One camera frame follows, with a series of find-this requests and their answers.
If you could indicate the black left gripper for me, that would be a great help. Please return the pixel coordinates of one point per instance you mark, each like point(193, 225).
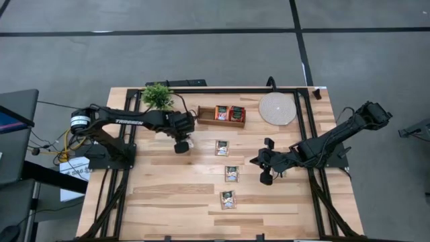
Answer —
point(179, 126)

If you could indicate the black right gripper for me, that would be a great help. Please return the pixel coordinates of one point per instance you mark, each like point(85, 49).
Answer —
point(277, 160)

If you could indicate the gold vanilla tea bag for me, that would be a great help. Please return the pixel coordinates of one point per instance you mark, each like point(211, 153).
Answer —
point(232, 174)
point(191, 144)
point(228, 200)
point(222, 148)
point(279, 174)

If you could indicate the orange peach tea bag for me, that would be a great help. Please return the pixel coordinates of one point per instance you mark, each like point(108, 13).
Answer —
point(221, 113)

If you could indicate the red strawberry tea bag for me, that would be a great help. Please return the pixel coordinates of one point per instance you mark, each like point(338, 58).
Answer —
point(237, 114)

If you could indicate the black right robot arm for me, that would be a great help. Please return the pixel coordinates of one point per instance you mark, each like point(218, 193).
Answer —
point(336, 136)

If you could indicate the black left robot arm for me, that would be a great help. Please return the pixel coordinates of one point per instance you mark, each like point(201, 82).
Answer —
point(134, 121)

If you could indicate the wooden compartment tea box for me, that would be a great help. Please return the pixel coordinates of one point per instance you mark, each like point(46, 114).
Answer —
point(206, 116)

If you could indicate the green plant in white pot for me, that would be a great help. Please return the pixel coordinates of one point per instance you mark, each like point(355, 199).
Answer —
point(157, 97)

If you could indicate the long black box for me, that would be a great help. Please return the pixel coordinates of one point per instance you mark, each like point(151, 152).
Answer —
point(181, 83)

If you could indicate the white paper sheet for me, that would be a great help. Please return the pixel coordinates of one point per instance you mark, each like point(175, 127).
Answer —
point(75, 169)

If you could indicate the black desk beam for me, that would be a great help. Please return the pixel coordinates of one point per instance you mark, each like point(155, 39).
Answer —
point(50, 174)

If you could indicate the dark grey desk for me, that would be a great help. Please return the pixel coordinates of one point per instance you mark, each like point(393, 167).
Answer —
point(20, 148)

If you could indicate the open laptop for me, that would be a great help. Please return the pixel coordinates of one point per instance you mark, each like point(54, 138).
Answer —
point(10, 122)

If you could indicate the black computer mouse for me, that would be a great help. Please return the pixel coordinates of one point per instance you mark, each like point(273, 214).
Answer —
point(7, 234)

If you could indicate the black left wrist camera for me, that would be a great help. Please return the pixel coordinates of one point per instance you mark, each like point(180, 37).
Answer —
point(188, 122)

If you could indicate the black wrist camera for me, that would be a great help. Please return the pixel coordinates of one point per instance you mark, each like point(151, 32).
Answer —
point(188, 122)
point(257, 161)

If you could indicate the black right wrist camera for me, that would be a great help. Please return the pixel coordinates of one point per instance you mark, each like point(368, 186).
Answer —
point(257, 161)

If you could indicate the black aluminium rig frame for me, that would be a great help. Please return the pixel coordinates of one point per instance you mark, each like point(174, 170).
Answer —
point(218, 90)

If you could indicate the small black edge bracket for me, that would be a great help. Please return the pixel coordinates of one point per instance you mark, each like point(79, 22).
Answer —
point(167, 238)

